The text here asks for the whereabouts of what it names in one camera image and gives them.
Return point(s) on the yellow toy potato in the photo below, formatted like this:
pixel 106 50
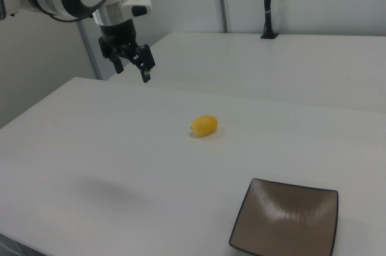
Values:
pixel 204 125

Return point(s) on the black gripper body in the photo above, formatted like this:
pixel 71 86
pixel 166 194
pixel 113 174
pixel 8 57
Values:
pixel 117 34

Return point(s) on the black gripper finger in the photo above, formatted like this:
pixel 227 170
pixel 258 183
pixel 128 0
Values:
pixel 118 63
pixel 146 59

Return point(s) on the brown square ceramic plate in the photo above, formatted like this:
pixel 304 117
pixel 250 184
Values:
pixel 283 222

